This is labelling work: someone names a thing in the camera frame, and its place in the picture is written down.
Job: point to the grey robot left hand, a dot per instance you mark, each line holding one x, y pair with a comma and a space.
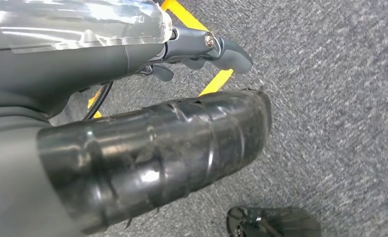
66, 68

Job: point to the black robot leg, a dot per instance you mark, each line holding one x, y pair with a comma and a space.
279, 222

